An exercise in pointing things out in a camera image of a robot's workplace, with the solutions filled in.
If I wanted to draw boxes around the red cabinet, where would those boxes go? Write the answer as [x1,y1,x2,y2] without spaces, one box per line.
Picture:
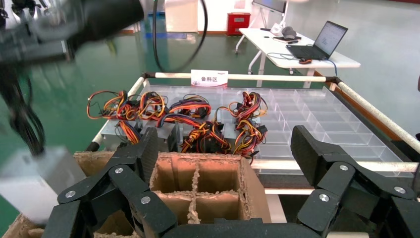
[226,12,251,36]

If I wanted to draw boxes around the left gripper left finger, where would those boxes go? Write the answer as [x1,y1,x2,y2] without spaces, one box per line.
[57,127,178,238]

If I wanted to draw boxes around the grey power supply black cables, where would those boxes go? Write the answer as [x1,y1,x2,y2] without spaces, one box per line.
[0,65,87,226]

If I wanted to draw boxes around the black monitor on stand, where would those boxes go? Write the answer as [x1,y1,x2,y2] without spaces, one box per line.
[251,0,288,32]

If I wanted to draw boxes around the white board panel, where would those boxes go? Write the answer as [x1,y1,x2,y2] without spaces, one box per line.
[164,0,199,33]

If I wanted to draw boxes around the clear plastic divider tray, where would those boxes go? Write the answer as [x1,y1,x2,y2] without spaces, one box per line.
[141,84,415,178]

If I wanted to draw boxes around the grey cap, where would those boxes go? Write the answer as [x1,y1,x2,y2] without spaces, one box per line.
[281,26,298,40]

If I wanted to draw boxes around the brown cardboard divider box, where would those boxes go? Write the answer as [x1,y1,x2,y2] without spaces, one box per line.
[1,151,271,238]

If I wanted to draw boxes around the black hanging cable loop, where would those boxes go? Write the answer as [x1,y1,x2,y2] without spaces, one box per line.
[152,0,209,72]

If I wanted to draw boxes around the white red label sign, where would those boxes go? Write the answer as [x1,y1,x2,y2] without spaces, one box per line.
[191,69,229,88]

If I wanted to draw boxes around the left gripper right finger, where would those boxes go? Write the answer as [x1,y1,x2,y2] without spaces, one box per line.
[290,125,418,233]

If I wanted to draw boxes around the black laptop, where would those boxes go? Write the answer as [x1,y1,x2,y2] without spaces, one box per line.
[286,20,349,61]

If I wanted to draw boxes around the power supply with colourful cables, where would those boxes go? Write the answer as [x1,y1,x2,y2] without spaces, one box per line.
[138,92,182,152]
[87,90,147,152]
[214,91,269,158]
[157,94,232,155]

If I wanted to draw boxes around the white office table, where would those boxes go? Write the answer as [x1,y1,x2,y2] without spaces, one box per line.
[235,27,361,89]

